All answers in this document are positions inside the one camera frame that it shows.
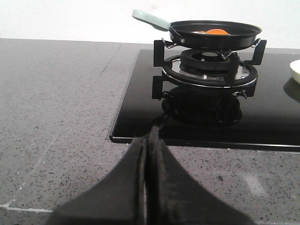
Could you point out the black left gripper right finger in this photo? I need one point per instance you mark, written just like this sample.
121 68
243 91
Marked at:
175 198

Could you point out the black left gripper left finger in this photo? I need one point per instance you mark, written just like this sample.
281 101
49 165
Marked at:
116 200

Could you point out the black frying pan mint handle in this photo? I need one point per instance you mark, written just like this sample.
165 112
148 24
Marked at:
241 36

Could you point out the fried egg orange yolk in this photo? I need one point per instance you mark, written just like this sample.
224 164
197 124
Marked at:
211 32

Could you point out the white round plate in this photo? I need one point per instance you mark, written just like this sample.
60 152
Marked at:
295 70

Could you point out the black gas burner pan side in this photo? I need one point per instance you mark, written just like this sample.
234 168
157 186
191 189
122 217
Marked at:
209 70

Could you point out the black glass cooktop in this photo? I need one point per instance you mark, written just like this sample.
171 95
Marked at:
268 119

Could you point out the black pan support grate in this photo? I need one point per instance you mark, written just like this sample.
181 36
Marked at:
160 61

